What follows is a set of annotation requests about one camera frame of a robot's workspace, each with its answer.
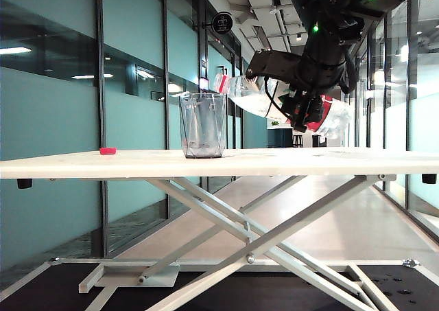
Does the round black hanging sign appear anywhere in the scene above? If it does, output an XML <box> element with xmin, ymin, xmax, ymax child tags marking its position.
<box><xmin>202</xmin><ymin>12</ymin><xmax>235</xmax><ymax>34</ymax></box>

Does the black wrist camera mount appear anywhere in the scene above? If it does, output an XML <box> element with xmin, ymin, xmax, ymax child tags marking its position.
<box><xmin>245</xmin><ymin>48</ymin><xmax>305</xmax><ymax>85</ymax></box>

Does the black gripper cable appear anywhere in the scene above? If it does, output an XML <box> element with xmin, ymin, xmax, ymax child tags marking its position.
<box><xmin>263</xmin><ymin>76</ymin><xmax>294</xmax><ymax>122</ymax></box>

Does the clear water bottle red label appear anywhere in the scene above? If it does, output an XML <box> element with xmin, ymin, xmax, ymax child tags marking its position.
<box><xmin>213</xmin><ymin>72</ymin><xmax>354</xmax><ymax>140</ymax></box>

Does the dark blue counter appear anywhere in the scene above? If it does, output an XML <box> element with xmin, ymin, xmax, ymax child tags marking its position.
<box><xmin>267</xmin><ymin>128</ymin><xmax>294</xmax><ymax>150</ymax></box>

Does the clear faceted plastic cup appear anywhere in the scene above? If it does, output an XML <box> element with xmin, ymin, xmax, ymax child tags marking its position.
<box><xmin>178</xmin><ymin>91</ymin><xmax>228</xmax><ymax>159</ymax></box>

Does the white scissor table frame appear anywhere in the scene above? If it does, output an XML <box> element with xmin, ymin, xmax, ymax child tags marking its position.
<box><xmin>44</xmin><ymin>174</ymin><xmax>421</xmax><ymax>311</ymax></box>

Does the black base platform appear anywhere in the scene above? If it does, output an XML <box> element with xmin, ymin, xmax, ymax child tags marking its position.
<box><xmin>0</xmin><ymin>262</ymin><xmax>439</xmax><ymax>311</ymax></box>

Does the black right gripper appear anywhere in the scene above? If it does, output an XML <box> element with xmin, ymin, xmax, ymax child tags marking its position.
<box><xmin>286</xmin><ymin>34</ymin><xmax>348</xmax><ymax>133</ymax></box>

